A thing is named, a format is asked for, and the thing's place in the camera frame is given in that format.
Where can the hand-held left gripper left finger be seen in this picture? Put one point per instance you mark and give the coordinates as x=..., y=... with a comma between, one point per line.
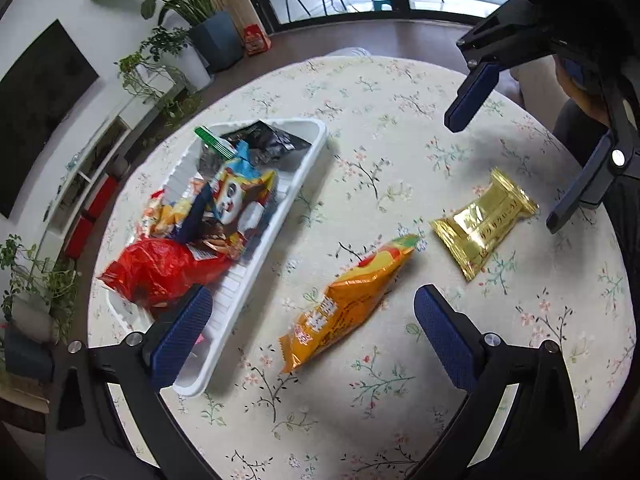
x=180, y=332

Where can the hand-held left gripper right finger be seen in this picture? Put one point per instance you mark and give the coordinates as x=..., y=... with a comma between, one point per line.
x=445, y=340

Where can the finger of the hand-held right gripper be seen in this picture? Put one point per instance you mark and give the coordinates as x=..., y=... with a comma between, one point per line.
x=472, y=97
x=585, y=180

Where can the large red snack bag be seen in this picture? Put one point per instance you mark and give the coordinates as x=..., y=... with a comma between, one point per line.
x=160, y=270

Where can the white plastic tray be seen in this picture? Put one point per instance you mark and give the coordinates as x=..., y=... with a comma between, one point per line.
x=250, y=280

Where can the orange snack packet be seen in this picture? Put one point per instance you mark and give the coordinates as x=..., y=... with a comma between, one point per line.
x=345, y=305

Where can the gold snack packet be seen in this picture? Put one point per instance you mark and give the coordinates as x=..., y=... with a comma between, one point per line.
x=480, y=225

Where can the blue panda snack packet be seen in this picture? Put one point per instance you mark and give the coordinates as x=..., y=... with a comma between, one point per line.
x=235, y=195

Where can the clear green-edged seed packet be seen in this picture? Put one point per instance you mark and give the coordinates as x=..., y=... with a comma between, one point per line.
x=212, y=142

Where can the black snack packet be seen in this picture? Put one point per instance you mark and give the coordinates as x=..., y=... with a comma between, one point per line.
x=265, y=142

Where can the person's right hand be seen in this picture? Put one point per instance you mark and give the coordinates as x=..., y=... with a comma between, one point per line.
x=585, y=100

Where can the beige sofa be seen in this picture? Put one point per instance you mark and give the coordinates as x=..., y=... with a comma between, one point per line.
x=535, y=90

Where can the white round stool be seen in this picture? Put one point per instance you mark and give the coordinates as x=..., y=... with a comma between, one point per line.
x=350, y=52

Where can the red storage box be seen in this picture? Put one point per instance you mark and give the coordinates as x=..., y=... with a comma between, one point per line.
x=102, y=197
x=79, y=237

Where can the slender tree in blue pot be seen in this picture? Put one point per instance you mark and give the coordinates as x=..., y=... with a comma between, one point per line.
x=25, y=357

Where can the trailing pothos plant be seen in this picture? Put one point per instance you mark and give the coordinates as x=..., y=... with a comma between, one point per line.
x=30, y=270

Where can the white television cabinet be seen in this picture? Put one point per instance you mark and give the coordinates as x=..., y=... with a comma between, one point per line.
x=82, y=170

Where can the red bag on floor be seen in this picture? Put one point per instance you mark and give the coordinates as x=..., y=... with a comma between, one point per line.
x=257, y=40

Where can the broad leaf plant blue pot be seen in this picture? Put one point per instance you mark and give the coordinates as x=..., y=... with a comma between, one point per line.
x=215, y=40

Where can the bushy plant in white pot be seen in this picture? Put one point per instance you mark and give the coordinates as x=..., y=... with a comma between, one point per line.
x=195, y=67

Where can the black flat television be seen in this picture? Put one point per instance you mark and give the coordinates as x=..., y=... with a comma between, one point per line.
x=35, y=110

